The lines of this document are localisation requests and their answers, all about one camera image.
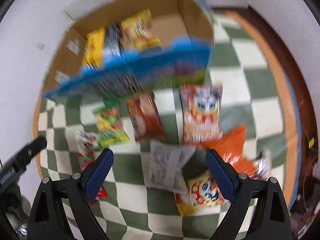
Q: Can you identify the white Franzzi cookie pack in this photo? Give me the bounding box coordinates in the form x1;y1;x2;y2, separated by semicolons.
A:
149;140;195;193

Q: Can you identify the cardboard box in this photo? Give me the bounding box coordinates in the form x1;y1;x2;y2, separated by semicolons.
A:
42;0;214;101

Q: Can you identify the yellow and black snack pack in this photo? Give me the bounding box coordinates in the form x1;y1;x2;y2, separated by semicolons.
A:
82;23;121;69

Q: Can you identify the red-brown snack bag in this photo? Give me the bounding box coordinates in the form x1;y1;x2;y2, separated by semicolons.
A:
126;93;164;141

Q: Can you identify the yellow panda snack bag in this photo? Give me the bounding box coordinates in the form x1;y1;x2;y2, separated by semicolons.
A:
174;170;228;216

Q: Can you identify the orange panda snack bag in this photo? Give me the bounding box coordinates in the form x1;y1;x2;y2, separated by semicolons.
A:
180;83;223;147

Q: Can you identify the green fruit candy bag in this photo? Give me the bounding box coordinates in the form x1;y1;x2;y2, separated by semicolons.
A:
92;98;129;147

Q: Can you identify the small red snack packet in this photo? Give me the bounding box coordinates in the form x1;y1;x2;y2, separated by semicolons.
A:
76;152;107;203

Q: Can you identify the bright orange snack bag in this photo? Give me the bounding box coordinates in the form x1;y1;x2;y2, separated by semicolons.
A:
201;124;257;176

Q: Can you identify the green white checkered rug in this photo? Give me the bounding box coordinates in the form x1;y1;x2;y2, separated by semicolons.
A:
32;10;302;240

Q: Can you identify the yellow cracker snack bag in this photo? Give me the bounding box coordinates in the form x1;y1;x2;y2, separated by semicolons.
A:
119;9;161;50

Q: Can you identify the small white candy packet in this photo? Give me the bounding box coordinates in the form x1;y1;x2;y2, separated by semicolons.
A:
75;131;99;155

